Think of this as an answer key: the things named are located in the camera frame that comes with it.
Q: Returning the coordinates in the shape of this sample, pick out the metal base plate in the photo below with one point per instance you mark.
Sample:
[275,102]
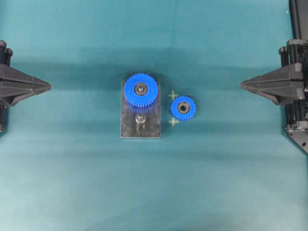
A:
[152,128]

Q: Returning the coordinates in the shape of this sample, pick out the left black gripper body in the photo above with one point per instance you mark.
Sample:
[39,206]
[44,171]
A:
[5,58]

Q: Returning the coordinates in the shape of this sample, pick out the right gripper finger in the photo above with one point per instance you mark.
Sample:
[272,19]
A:
[293,72]
[279,92]

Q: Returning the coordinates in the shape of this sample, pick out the steel shaft on plate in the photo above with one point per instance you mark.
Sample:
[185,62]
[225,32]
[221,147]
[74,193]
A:
[140,121]

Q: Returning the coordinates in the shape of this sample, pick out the right robot base frame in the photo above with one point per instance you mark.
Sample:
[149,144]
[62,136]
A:
[299,20]

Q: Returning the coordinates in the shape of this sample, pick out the large blue gear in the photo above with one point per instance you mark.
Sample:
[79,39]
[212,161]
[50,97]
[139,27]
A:
[140,90]

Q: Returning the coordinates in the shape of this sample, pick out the small blue gear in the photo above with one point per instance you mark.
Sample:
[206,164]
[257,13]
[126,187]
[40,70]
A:
[183,108]

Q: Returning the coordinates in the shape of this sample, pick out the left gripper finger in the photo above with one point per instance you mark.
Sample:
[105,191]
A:
[12,92]
[12,78]

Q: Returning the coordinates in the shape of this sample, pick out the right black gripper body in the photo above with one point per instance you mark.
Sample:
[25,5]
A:
[296,51]

